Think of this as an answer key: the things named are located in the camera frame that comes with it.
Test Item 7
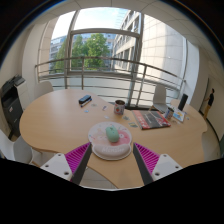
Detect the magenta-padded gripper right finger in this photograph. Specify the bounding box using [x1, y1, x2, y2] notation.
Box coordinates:
[132, 142, 184, 186]

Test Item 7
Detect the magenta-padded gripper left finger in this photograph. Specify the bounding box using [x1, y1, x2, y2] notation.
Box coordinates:
[39, 143, 93, 186]

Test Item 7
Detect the mint green computer mouse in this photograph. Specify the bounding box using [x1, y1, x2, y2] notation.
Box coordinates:
[105, 125, 121, 144]

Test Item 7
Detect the pink cartoon mouse pad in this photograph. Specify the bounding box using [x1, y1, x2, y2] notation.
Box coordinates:
[87, 121, 133, 161]

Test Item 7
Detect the red and grey magazine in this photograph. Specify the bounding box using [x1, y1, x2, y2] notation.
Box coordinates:
[131, 109, 172, 131]

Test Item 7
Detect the small printed cup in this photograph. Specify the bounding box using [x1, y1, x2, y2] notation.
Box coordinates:
[164, 106, 175, 122]

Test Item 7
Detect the colourful booklet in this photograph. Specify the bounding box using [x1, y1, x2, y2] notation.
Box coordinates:
[171, 107, 187, 123]

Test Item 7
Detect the blue marker pen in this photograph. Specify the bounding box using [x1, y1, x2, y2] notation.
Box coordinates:
[80, 98, 93, 108]

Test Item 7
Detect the strawberry print mug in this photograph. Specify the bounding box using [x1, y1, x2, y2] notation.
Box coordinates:
[113, 99, 126, 116]

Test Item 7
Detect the black whiteboard eraser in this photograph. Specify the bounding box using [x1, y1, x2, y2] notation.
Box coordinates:
[78, 94, 92, 105]

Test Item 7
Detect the white chair with wooden legs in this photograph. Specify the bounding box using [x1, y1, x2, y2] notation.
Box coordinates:
[0, 129, 34, 165]

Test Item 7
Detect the black speaker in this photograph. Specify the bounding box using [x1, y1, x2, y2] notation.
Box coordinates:
[177, 93, 189, 112]

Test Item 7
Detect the person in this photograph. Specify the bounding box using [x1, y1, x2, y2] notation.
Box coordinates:
[203, 88, 216, 121]

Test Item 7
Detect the black and white printer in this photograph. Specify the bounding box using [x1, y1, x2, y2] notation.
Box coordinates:
[0, 74, 31, 138]

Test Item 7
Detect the metal balcony railing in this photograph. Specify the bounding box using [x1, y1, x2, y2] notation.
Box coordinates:
[34, 56, 187, 108]

